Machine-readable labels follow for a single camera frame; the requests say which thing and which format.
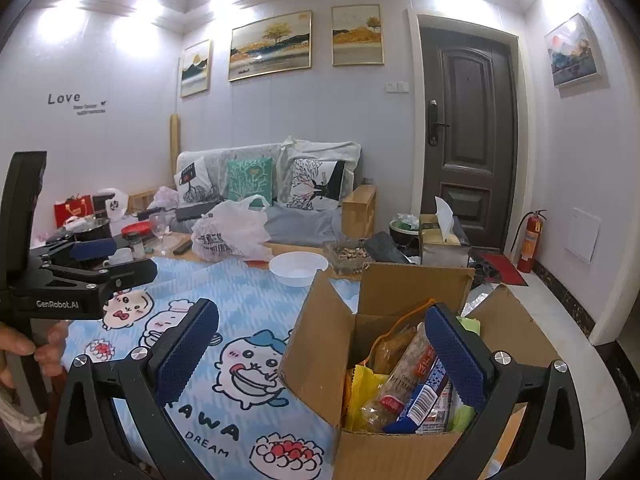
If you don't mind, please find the person's light clothing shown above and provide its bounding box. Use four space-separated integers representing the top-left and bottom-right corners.
0 390 48 480

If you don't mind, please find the large framed tree painting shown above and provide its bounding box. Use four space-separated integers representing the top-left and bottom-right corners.
228 10 313 82

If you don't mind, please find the black flat box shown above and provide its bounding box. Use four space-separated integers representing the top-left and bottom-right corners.
175 202 221 222

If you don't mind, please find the orange snack packet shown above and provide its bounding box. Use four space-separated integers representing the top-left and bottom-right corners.
367 299 438 376

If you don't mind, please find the white tote bag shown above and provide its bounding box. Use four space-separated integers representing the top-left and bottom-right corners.
277 136 362 196

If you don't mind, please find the black lettering wall sticker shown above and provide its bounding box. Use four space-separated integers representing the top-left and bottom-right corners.
47 91 108 117

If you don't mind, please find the white cup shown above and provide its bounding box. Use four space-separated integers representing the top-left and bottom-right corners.
102 247 133 267

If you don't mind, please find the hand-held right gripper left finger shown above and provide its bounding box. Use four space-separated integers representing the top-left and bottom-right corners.
50 297 221 480

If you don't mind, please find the blue white barcode packet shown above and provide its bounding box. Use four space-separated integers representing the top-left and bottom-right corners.
384 357 453 435

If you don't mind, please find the wooden plank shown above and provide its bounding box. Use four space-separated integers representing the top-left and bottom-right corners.
169 114 182 191

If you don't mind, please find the red gift bag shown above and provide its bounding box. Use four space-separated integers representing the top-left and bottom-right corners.
54 195 96 228

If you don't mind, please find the green patterned cushion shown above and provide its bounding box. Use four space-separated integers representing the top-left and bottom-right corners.
227 156 274 206

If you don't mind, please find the mountain canvas picture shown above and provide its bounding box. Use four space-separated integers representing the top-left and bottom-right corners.
544 12 603 90

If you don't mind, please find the white bowl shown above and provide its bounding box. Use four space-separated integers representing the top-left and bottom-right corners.
268 252 329 288

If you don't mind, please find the cartoon printed blue tablecloth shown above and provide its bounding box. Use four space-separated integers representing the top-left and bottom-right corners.
65 255 361 480

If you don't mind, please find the black pot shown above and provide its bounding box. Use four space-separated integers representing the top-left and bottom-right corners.
60 217 112 243

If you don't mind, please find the small framed mountain painting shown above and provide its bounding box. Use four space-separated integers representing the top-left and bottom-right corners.
180 39 212 98

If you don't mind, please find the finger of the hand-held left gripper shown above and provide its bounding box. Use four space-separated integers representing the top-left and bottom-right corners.
30 238 119 267
45 259 159 295

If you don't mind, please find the person's left hand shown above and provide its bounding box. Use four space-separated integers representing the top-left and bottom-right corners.
0 320 70 391

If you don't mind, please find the grey sofa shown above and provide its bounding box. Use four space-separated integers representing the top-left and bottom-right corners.
127 142 378 251

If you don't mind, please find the tissue box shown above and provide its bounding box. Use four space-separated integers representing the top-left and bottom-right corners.
417 196 471 268

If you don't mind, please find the brown cardboard box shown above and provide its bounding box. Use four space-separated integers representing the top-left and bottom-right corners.
277 260 563 480

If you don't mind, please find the white black tree cushion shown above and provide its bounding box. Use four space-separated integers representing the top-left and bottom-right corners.
173 156 221 206

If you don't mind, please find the red door mat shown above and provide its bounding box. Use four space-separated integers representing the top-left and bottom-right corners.
480 252 528 275

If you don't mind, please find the trash bin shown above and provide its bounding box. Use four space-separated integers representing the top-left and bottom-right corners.
389 214 423 248

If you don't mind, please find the wine glass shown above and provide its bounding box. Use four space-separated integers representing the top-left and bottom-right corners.
149 212 171 257

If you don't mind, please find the white bird print cushion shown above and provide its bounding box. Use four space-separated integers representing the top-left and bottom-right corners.
287 157 346 211

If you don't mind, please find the framed golden hills painting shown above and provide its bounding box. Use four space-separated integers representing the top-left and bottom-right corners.
331 4 385 67

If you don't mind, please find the red fire extinguisher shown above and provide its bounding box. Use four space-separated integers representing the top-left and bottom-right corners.
515 209 548 275

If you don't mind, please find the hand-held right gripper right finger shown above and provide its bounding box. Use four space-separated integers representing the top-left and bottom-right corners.
424 302 593 480

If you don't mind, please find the white plastic bag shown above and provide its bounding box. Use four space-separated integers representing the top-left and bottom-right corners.
191 195 273 262

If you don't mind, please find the dark brown door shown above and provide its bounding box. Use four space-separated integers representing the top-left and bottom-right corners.
419 25 518 256

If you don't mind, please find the white wall panel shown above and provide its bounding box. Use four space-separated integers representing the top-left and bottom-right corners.
565 207 601 263

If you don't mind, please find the red white sausage packet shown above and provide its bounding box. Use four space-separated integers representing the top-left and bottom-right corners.
375 322 441 423

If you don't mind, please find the black plastic bag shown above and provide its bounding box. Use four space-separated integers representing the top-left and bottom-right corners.
362 232 426 266

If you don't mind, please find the white bag black print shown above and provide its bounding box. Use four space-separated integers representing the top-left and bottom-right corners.
95 188 128 221

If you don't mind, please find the yellow snack packet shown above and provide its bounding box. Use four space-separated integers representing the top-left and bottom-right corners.
344 364 391 432

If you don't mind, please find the glass ashtray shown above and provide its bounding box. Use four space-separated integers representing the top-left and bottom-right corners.
322 240 376 277

